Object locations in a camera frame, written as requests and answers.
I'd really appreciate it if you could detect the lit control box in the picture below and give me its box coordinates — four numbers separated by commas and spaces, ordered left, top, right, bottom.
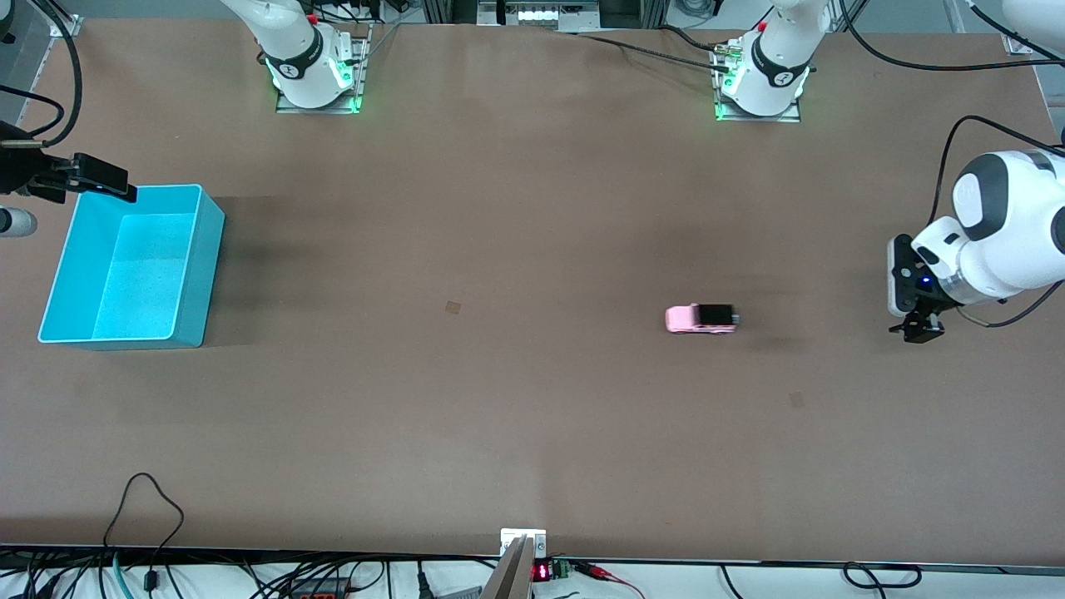
477, 0, 602, 32

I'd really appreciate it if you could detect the red clip lead cable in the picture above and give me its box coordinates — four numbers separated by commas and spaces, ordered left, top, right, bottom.
574, 562, 646, 599

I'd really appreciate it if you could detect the turquoise plastic bin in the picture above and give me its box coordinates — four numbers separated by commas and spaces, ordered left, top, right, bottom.
37, 184, 225, 349

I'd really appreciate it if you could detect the pink toy car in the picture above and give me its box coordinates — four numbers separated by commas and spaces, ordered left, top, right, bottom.
665, 303, 740, 335

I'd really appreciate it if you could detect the thin black looped cable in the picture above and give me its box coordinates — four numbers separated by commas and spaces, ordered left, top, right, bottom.
102, 472, 186, 593

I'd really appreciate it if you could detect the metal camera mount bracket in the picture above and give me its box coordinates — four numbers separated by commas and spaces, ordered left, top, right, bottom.
481, 527, 548, 599

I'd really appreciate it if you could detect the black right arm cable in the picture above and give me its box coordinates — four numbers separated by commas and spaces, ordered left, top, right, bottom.
0, 0, 84, 146

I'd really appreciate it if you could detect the black base signal cable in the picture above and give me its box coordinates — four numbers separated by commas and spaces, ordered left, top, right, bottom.
661, 23, 726, 52

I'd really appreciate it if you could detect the black coiled cable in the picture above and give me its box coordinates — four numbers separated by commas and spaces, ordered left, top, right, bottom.
842, 562, 923, 590

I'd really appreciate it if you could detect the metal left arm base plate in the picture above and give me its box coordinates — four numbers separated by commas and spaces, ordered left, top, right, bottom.
713, 42, 804, 124

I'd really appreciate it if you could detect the black base power cable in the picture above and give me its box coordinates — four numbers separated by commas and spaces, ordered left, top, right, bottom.
574, 32, 733, 74

